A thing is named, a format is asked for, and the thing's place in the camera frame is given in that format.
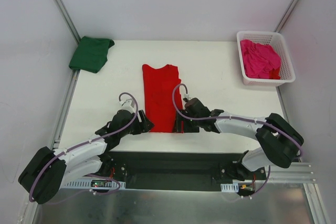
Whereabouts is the red t shirt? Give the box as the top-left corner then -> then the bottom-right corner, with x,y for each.
142,64 -> 181,133

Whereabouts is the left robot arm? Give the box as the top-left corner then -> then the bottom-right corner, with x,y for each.
18,110 -> 154,205

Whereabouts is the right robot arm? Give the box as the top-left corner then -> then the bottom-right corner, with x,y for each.
176,98 -> 304,181

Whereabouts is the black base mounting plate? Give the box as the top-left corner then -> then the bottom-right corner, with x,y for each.
80,150 -> 267,192

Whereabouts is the pink t shirt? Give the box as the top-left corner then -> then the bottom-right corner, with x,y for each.
240,39 -> 281,79

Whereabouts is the folded green t shirt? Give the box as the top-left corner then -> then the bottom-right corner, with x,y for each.
69,36 -> 115,73

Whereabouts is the white plastic laundry basket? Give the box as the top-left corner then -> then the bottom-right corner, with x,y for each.
236,31 -> 296,87

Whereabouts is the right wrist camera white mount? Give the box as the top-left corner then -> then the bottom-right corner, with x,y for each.
183,93 -> 191,102

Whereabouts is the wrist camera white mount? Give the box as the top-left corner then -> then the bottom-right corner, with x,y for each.
119,98 -> 137,113
183,93 -> 191,102

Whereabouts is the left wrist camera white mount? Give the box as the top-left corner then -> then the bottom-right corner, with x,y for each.
119,98 -> 137,113

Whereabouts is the right white slotted cable duct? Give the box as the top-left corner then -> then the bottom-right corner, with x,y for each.
220,183 -> 239,193

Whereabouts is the white slotted cable duct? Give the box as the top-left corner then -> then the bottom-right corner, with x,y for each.
220,183 -> 239,193
61,178 -> 126,190

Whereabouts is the left white slotted cable duct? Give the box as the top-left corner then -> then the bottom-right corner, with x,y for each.
61,178 -> 126,190

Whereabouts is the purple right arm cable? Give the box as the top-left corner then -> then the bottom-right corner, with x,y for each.
172,83 -> 305,204

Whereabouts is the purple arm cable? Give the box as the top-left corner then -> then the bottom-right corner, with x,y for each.
28,92 -> 139,205
172,83 -> 305,204

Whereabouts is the aluminium frame rail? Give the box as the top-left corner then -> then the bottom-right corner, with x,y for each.
33,157 -> 316,183

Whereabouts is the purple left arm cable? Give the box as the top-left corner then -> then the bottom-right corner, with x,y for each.
28,92 -> 139,205

